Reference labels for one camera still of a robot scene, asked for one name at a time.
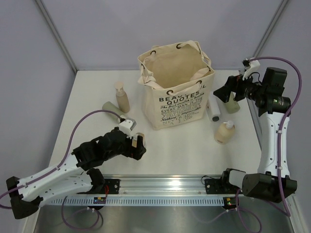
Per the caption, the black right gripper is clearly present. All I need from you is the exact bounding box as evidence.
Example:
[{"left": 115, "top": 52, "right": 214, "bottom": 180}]
[{"left": 214, "top": 70, "right": 266, "bottom": 103}]

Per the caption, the clear amber soap bottle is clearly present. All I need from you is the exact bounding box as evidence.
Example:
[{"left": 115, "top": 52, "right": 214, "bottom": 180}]
[{"left": 132, "top": 133, "right": 146, "bottom": 154}]

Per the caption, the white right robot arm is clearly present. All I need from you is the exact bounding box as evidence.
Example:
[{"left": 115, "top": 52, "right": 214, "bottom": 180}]
[{"left": 213, "top": 67, "right": 297, "bottom": 203}]

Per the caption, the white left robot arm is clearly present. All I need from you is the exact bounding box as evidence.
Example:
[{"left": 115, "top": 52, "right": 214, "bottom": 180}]
[{"left": 6, "top": 128, "right": 146, "bottom": 219}]

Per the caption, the cream canvas tote bag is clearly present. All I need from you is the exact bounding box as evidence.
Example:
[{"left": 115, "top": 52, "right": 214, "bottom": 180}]
[{"left": 138, "top": 40, "right": 215, "bottom": 130}]

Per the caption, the pale green round bottle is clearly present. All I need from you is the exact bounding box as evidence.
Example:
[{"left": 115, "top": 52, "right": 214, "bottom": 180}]
[{"left": 224, "top": 92, "right": 240, "bottom": 114}]

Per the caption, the white tube black cap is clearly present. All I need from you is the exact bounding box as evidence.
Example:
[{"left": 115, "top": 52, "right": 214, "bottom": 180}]
[{"left": 207, "top": 93, "right": 221, "bottom": 122}]

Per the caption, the cream pump lotion bottle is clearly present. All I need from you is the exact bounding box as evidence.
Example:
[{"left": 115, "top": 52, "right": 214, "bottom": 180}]
[{"left": 214, "top": 120, "right": 235, "bottom": 144}]

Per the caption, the beige pump bottle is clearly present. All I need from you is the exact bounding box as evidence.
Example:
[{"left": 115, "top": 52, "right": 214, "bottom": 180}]
[{"left": 114, "top": 81, "right": 130, "bottom": 113}]

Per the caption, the pale green lotion tube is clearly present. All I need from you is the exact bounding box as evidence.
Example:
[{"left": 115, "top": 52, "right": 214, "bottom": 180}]
[{"left": 102, "top": 101, "right": 125, "bottom": 121}]

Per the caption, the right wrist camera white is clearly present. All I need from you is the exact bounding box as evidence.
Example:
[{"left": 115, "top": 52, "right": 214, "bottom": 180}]
[{"left": 241, "top": 59, "right": 260, "bottom": 80}]

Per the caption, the white slotted cable duct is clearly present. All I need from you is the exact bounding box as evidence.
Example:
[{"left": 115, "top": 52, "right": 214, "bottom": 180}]
[{"left": 49, "top": 196, "right": 224, "bottom": 206}]

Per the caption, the right aluminium frame post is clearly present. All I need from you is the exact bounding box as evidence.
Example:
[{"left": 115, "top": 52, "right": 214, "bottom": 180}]
[{"left": 252, "top": 0, "right": 291, "bottom": 57}]

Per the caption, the aluminium frame post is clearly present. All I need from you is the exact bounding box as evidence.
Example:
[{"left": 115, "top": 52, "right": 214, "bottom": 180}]
[
  {"left": 252, "top": 0, "right": 291, "bottom": 57},
  {"left": 34, "top": 0, "right": 78, "bottom": 74}
]

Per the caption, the aluminium mounting rail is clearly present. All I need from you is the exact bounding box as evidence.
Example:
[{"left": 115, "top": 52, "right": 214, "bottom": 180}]
[{"left": 31, "top": 173, "right": 296, "bottom": 197}]

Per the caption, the left aluminium frame post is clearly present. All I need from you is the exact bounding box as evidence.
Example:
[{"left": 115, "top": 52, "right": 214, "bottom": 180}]
[{"left": 34, "top": 0, "right": 78, "bottom": 74}]

